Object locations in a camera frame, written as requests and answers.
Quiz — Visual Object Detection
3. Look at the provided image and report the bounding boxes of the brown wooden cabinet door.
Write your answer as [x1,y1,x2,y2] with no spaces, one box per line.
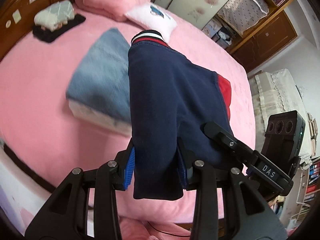
[231,11,297,73]

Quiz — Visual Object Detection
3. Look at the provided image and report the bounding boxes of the folded grey white garment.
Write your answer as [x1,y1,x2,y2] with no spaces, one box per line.
[68,100,132,137]

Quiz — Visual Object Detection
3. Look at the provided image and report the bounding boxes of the white small pillow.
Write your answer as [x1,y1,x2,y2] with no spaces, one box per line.
[125,3,177,43]

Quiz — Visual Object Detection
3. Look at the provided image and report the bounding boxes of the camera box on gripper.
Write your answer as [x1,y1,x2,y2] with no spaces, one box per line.
[261,110,305,178]

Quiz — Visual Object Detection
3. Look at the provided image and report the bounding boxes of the folded blue denim garment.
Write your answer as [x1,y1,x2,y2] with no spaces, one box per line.
[66,28,131,124]

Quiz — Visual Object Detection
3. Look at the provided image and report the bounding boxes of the beige lace covered sofa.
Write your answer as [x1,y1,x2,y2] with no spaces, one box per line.
[249,69,312,166]

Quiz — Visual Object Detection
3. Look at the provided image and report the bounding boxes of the navy and red sweatshirt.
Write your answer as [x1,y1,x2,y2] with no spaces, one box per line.
[128,30,232,200]

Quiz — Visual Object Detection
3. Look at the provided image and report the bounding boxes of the brown wooden headboard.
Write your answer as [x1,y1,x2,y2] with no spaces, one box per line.
[1,0,74,59]

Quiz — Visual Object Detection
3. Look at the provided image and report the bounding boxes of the pink plush bed cover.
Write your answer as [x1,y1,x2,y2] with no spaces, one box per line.
[0,4,257,224]

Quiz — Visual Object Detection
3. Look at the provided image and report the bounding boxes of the quilted storage bag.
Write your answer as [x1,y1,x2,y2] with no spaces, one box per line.
[217,0,269,36]

